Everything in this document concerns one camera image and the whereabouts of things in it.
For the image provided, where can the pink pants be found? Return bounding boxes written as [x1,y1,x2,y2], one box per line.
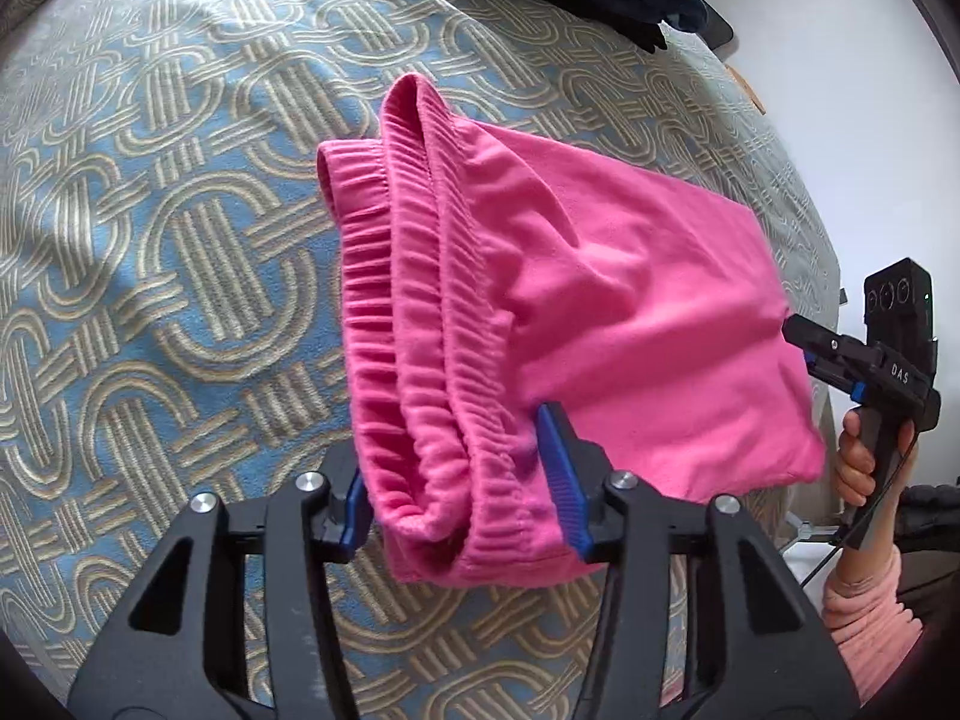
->
[316,75,825,587]

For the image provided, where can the right forearm pink sleeve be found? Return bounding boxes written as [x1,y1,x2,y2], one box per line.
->
[822,546,923,706]

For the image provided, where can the person's right hand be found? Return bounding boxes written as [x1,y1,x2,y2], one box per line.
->
[832,410,918,512]

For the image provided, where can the orange box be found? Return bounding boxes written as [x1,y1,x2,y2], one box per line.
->
[724,64,766,115]

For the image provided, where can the patterned blue bedspread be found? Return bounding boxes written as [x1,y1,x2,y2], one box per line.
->
[2,0,839,700]

